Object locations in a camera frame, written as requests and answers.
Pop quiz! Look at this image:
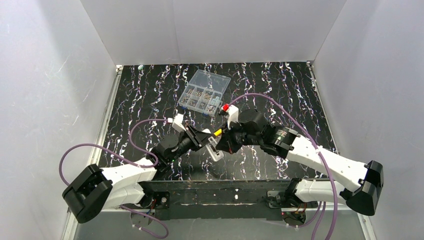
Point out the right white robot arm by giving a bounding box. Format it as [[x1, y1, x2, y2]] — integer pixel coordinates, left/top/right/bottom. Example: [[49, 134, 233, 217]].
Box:
[[216, 104, 384, 216]]

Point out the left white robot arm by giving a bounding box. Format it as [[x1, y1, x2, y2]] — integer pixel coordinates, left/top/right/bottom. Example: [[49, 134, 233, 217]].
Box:
[[62, 126, 215, 223]]

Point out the clear plastic screw organizer box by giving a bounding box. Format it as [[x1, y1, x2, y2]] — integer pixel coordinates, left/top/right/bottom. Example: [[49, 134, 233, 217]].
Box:
[[177, 69, 231, 117]]

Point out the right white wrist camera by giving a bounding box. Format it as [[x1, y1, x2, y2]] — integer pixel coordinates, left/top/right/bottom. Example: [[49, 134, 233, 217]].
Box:
[[220, 103, 239, 130]]

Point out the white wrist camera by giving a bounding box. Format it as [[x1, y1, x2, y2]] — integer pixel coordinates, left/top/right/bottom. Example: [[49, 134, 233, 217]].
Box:
[[167, 113, 186, 133], [220, 103, 239, 130]]

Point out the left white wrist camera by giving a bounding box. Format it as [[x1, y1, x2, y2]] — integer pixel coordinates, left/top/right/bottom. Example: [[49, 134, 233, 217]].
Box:
[[167, 113, 186, 133]]

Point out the yellow handled screwdriver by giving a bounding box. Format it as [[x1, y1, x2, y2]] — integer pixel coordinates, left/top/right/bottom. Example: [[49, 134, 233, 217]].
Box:
[[214, 129, 223, 137]]

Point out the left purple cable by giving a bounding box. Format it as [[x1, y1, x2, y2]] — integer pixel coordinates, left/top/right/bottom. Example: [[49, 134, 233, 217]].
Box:
[[59, 118, 175, 239]]

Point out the purple cable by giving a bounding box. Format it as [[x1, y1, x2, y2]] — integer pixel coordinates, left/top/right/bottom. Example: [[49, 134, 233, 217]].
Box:
[[59, 118, 175, 239], [228, 93, 339, 240]]

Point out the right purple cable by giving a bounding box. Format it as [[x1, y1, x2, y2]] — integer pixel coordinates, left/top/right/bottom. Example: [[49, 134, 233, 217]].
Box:
[[228, 93, 339, 240]]

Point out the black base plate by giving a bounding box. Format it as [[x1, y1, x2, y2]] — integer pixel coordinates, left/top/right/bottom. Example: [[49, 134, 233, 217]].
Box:
[[139, 179, 318, 221]]

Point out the aluminium rail frame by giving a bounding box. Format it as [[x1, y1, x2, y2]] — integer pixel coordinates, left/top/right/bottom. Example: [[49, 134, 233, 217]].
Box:
[[67, 64, 377, 240]]

